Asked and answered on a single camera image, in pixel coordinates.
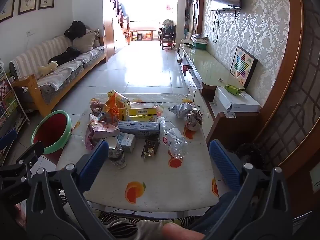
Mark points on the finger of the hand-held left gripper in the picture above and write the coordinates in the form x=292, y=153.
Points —
x=7, y=138
x=30, y=152

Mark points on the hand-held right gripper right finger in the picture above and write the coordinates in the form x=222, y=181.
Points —
x=222, y=162

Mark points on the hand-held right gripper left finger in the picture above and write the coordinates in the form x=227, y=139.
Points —
x=96, y=160

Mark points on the patterned paper cup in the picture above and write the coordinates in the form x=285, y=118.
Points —
x=116, y=155

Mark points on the red bin with green rim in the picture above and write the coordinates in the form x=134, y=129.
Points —
x=50, y=130

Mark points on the pink wrapper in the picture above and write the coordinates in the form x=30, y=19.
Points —
x=102, y=127

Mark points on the small white blue milk carton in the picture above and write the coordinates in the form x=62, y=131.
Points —
x=127, y=141

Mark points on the brown paper bag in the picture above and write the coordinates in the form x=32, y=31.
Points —
x=193, y=121

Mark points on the blue white toothpaste box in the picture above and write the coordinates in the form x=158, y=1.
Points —
x=137, y=128

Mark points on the brown paper ball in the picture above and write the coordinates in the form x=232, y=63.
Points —
x=96, y=108

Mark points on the clear plastic water bottle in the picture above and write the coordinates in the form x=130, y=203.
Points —
x=173, y=137

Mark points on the black gold wrapper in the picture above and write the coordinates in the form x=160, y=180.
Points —
x=150, y=146

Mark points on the orange snack bag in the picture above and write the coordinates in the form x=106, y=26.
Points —
x=111, y=106

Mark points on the yellow drink carton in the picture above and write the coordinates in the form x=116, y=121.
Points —
x=122, y=101

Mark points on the yellow medicine box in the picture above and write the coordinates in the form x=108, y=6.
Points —
x=142, y=113

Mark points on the silver foil bag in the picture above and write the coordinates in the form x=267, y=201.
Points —
x=181, y=110

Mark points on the person's right hand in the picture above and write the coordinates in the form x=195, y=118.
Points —
x=180, y=232

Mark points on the bin with black bag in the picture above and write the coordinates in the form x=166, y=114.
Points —
x=250, y=152

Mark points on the brown wooden side cabinet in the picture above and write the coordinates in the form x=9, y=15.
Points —
x=235, y=127

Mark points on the row of children's books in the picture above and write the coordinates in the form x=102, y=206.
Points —
x=6, y=92

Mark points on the dark blue cloth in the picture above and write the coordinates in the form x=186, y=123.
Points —
x=215, y=212

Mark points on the fruit print tablecloth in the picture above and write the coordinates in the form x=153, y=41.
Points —
x=155, y=180

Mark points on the white flat box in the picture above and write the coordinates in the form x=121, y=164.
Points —
x=240, y=102

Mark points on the person's patterned clothing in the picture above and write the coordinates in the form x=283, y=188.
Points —
x=120, y=223

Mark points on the green packet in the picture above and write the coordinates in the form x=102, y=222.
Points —
x=232, y=89

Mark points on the cream plush toy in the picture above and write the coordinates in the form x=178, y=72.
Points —
x=47, y=68

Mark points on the wooden sofa with striped cover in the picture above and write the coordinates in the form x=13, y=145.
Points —
x=65, y=71

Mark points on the star checkers board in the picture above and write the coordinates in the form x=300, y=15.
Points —
x=242, y=66

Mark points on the long low television cabinet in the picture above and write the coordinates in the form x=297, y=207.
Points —
x=207, y=65

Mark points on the wooden lattice partition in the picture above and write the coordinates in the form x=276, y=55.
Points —
x=295, y=92

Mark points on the red box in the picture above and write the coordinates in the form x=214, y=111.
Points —
x=186, y=68

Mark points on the black garment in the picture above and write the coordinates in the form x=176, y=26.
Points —
x=66, y=55

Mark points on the beige pillow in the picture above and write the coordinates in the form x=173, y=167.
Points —
x=83, y=42

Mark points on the green box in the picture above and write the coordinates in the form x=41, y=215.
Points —
x=200, y=45

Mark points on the patterned pillow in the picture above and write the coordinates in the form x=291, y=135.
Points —
x=97, y=38

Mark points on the white dish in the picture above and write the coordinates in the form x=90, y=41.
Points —
x=186, y=43

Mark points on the stack of papers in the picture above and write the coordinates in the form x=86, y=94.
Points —
x=198, y=38

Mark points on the black clothing heap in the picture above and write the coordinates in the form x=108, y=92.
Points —
x=75, y=30

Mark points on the wooden bench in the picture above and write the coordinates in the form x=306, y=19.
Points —
x=142, y=30

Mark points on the wooden chair with bags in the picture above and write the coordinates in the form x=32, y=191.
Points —
x=167, y=33

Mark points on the wooden staircase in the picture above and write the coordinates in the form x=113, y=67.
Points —
x=117, y=17

